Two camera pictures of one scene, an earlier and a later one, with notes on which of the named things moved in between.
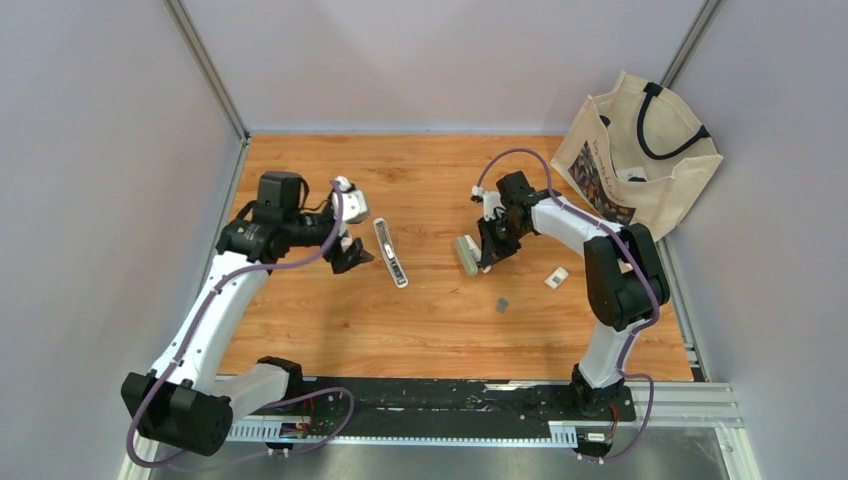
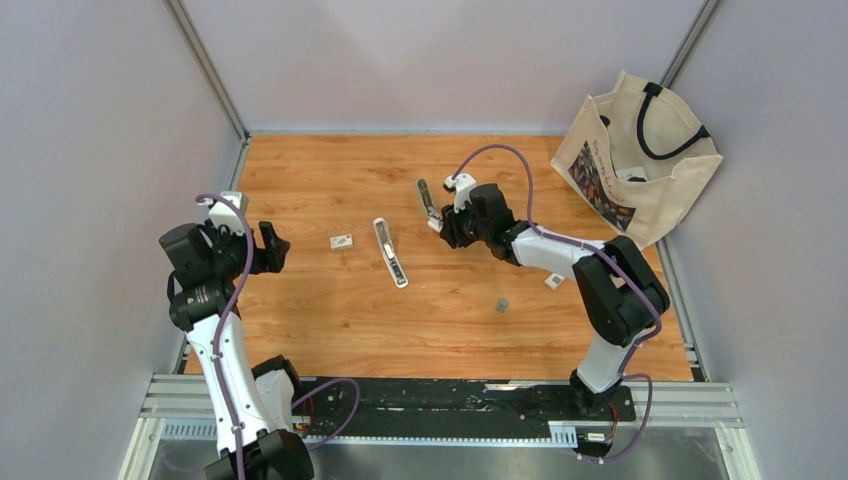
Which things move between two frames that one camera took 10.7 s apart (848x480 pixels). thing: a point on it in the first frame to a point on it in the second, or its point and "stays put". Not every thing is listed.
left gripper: (353, 256) to (271, 257)
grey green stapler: (468, 253) to (435, 219)
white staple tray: (556, 278) stays put
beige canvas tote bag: (635, 154) stays put
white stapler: (397, 269) stays put
